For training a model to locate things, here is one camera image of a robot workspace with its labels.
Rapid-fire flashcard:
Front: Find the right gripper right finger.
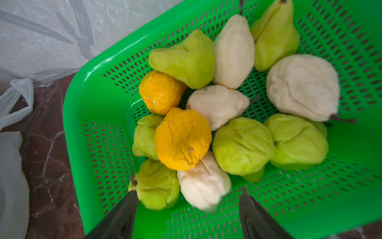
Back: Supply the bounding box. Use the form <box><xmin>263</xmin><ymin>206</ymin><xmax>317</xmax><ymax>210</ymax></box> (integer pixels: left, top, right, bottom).
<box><xmin>239</xmin><ymin>188</ymin><xmax>292</xmax><ymax>239</ymax></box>

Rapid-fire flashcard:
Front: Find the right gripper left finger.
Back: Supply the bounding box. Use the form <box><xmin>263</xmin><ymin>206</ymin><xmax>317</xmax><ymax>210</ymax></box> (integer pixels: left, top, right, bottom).
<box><xmin>84</xmin><ymin>191</ymin><xmax>139</xmax><ymax>239</ymax></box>

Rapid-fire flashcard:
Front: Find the orange pear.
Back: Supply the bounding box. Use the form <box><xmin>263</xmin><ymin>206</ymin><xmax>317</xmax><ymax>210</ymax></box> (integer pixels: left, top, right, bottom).
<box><xmin>155</xmin><ymin>108</ymin><xmax>212</xmax><ymax>171</ymax></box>
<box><xmin>139</xmin><ymin>70</ymin><xmax>188</xmax><ymax>116</ymax></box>

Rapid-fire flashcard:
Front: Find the green pear bottom left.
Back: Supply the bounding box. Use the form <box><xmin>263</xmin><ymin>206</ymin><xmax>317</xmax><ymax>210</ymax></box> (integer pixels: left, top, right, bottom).
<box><xmin>128</xmin><ymin>159</ymin><xmax>180</xmax><ymax>211</ymax></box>

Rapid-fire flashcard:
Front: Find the green pear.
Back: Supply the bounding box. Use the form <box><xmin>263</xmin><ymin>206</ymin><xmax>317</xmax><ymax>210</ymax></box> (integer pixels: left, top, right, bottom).
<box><xmin>132</xmin><ymin>114</ymin><xmax>164</xmax><ymax>160</ymax></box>
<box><xmin>264</xmin><ymin>114</ymin><xmax>329</xmax><ymax>170</ymax></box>
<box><xmin>250</xmin><ymin>1</ymin><xmax>300</xmax><ymax>72</ymax></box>
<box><xmin>128</xmin><ymin>159</ymin><xmax>180</xmax><ymax>211</ymax></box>
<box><xmin>148</xmin><ymin>29</ymin><xmax>215</xmax><ymax>90</ymax></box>
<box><xmin>212</xmin><ymin>117</ymin><xmax>276</xmax><ymax>182</ymax></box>

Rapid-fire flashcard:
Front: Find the cream pear bottom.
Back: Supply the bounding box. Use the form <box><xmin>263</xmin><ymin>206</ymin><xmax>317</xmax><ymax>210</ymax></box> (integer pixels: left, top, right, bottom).
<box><xmin>177</xmin><ymin>151</ymin><xmax>231</xmax><ymax>212</ymax></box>

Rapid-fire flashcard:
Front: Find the cream pear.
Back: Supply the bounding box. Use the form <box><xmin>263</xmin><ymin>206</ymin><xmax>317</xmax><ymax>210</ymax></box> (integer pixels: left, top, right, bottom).
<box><xmin>266</xmin><ymin>54</ymin><xmax>358</xmax><ymax>123</ymax></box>
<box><xmin>212</xmin><ymin>15</ymin><xmax>255</xmax><ymax>89</ymax></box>
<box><xmin>177</xmin><ymin>151</ymin><xmax>231</xmax><ymax>212</ymax></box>
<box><xmin>186</xmin><ymin>85</ymin><xmax>250</xmax><ymax>131</ymax></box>

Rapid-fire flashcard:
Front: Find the green pear centre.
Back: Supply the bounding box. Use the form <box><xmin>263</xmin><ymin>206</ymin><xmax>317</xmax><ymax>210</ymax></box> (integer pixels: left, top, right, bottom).
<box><xmin>212</xmin><ymin>117</ymin><xmax>276</xmax><ymax>182</ymax></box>

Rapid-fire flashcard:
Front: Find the green plastic basket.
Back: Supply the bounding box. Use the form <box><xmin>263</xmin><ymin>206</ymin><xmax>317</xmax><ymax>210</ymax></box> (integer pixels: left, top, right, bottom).
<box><xmin>63</xmin><ymin>1</ymin><xmax>382</xmax><ymax>239</ymax></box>

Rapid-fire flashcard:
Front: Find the cream pear right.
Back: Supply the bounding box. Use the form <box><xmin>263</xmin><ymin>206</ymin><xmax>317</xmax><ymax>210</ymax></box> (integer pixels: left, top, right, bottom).
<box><xmin>266</xmin><ymin>54</ymin><xmax>358</xmax><ymax>123</ymax></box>

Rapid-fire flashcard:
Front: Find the white printed plastic bag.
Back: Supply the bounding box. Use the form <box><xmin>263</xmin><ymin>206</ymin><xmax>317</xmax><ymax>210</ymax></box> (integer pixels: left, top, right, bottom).
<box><xmin>1</xmin><ymin>78</ymin><xmax>34</xmax><ymax>239</ymax></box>

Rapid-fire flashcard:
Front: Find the cream pear top centre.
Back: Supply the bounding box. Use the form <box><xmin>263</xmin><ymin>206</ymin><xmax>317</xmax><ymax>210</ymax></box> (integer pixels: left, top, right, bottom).
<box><xmin>212</xmin><ymin>15</ymin><xmax>255</xmax><ymax>89</ymax></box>

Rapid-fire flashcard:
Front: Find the green pear top left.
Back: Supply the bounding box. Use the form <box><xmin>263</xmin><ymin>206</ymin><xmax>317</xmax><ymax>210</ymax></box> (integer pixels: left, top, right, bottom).
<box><xmin>148</xmin><ymin>29</ymin><xmax>215</xmax><ymax>90</ymax></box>

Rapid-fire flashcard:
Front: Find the green pear top right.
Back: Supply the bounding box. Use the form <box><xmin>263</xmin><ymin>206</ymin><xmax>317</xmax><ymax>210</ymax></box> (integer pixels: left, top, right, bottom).
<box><xmin>250</xmin><ymin>1</ymin><xmax>300</xmax><ymax>72</ymax></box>

